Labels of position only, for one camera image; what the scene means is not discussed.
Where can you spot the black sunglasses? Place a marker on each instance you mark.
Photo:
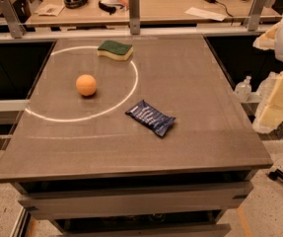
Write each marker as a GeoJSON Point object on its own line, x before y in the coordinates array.
{"type": "Point", "coordinates": [111, 8]}

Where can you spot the orange fruit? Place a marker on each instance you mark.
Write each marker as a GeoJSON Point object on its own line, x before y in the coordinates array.
{"type": "Point", "coordinates": [86, 85]}

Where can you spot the green yellow sponge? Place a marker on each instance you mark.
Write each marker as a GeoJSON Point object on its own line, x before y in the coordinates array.
{"type": "Point", "coordinates": [115, 50]}

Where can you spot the blue rxbar blueberry wrapper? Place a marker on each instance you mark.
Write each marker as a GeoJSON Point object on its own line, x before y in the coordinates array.
{"type": "Point", "coordinates": [150, 117]}

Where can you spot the cabinet drawer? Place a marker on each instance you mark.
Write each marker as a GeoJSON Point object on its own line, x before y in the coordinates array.
{"type": "Point", "coordinates": [217, 230]}
{"type": "Point", "coordinates": [136, 201]}

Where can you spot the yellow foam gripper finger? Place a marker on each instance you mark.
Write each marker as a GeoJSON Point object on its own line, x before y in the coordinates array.
{"type": "Point", "coordinates": [267, 40]}
{"type": "Point", "coordinates": [269, 113]}

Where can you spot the clear plastic bottle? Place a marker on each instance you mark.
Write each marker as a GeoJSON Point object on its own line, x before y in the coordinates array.
{"type": "Point", "coordinates": [243, 89]}

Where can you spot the middle metal bracket post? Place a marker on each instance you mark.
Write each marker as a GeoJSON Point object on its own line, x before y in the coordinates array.
{"type": "Point", "coordinates": [134, 17]}

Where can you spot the lower cabinet drawer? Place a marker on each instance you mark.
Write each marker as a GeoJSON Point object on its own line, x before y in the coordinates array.
{"type": "Point", "coordinates": [217, 230]}

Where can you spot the right metal bracket post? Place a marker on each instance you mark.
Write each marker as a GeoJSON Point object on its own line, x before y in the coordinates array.
{"type": "Point", "coordinates": [253, 19]}

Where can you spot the white paper sheet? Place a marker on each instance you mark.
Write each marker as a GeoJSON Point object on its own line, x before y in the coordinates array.
{"type": "Point", "coordinates": [205, 14]}

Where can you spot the upper cabinet drawer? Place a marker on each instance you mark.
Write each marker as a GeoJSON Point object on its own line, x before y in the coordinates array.
{"type": "Point", "coordinates": [136, 201]}

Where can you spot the left metal bracket post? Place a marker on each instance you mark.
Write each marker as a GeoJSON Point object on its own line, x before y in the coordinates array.
{"type": "Point", "coordinates": [16, 29]}

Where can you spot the metal bracket post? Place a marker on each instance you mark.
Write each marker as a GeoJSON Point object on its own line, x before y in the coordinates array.
{"type": "Point", "coordinates": [16, 29]}
{"type": "Point", "coordinates": [134, 17]}
{"type": "Point", "coordinates": [253, 19]}

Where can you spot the small printed card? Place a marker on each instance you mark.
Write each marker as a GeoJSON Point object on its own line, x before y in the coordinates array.
{"type": "Point", "coordinates": [50, 10]}

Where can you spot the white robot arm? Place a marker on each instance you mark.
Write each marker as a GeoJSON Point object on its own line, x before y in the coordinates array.
{"type": "Point", "coordinates": [278, 45]}

